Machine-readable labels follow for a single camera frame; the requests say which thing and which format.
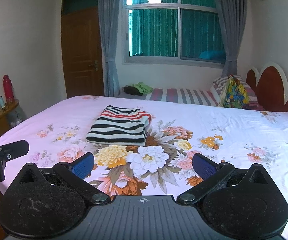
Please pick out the grey right curtain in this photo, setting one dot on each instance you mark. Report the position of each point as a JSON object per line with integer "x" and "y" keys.
{"x": 232, "y": 19}

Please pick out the green cloth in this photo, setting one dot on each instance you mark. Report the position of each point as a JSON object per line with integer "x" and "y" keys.
{"x": 143, "y": 88}

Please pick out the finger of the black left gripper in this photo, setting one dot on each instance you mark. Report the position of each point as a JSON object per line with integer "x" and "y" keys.
{"x": 14, "y": 150}

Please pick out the grey curtain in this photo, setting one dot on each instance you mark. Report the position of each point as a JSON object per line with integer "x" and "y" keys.
{"x": 108, "y": 13}
{"x": 232, "y": 19}

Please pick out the brown wooden door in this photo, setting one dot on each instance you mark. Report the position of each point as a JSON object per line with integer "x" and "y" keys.
{"x": 81, "y": 48}

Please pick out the grey left curtain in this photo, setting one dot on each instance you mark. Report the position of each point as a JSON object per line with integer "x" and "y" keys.
{"x": 108, "y": 13}

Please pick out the striped black red white sweater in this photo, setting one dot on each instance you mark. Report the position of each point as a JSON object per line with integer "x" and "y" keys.
{"x": 120, "y": 126}

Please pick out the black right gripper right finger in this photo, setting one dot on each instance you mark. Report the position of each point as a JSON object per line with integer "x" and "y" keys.
{"x": 224, "y": 183}

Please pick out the red white scalloped headboard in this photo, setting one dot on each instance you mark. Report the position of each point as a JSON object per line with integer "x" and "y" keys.
{"x": 270, "y": 85}

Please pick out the striped pillow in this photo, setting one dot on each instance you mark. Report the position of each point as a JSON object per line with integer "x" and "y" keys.
{"x": 220, "y": 83}

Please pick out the black cloth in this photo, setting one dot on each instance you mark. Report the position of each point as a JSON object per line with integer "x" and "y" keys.
{"x": 131, "y": 90}

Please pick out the colourful floral bag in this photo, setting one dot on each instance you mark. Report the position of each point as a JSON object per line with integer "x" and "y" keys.
{"x": 234, "y": 95}

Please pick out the small light blue bottle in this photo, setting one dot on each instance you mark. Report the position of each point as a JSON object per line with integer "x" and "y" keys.
{"x": 2, "y": 103}

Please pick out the red water bottle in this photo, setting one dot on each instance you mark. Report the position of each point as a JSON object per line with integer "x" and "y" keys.
{"x": 8, "y": 89}

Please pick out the striped purple grey mattress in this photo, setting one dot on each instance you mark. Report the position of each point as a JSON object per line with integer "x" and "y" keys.
{"x": 176, "y": 95}

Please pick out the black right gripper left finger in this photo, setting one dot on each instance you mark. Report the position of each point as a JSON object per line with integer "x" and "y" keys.
{"x": 61, "y": 184}

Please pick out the window with green curtain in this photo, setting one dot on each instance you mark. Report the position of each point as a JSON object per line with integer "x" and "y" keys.
{"x": 172, "y": 31}

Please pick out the floral pink bed sheet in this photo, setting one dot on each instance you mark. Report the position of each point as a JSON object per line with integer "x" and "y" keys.
{"x": 164, "y": 164}

